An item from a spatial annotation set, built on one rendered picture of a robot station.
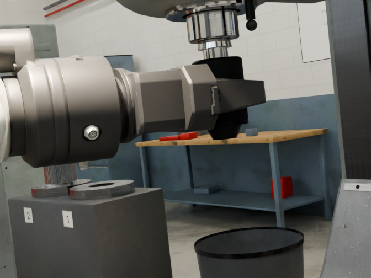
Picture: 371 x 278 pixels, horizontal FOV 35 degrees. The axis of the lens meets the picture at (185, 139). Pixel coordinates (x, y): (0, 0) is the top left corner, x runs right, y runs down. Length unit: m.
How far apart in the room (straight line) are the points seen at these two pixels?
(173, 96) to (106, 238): 0.32
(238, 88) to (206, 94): 0.05
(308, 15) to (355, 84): 5.08
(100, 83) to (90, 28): 8.82
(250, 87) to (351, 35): 0.40
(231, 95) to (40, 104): 0.17
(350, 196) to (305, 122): 5.12
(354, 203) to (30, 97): 0.58
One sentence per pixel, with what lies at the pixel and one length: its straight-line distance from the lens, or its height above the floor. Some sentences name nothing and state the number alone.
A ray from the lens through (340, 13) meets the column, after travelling 0.92.
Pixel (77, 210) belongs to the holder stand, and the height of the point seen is 1.10.
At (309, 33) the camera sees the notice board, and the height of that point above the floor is 1.80.
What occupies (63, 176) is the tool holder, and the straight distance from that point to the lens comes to 0.89.
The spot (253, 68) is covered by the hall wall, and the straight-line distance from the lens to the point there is 6.49.
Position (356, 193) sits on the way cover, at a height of 1.07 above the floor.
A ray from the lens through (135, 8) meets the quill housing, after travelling 0.54.
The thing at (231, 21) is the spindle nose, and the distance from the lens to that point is 0.54.
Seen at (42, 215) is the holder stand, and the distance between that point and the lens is 0.86.
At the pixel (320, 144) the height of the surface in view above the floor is 0.73.
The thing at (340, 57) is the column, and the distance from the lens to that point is 0.92.
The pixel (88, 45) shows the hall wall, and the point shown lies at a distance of 9.37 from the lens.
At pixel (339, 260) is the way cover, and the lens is 0.90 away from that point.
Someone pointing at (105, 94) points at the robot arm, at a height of 1.24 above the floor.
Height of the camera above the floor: 1.22
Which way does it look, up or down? 3 degrees down
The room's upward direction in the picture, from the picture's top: 6 degrees counter-clockwise
